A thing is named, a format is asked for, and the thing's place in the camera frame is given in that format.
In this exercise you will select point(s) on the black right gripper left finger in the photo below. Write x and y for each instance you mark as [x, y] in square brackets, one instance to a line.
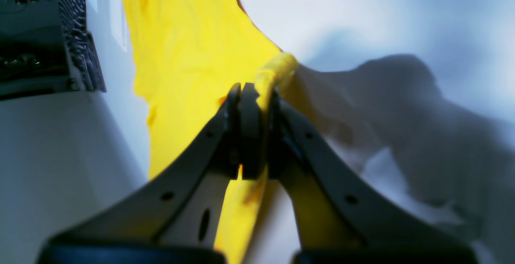
[174, 218]

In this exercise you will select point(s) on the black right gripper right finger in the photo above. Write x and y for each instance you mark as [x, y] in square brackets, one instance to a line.
[340, 219]

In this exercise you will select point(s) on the orange yellow T-shirt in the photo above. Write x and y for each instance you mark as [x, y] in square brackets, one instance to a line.
[188, 54]

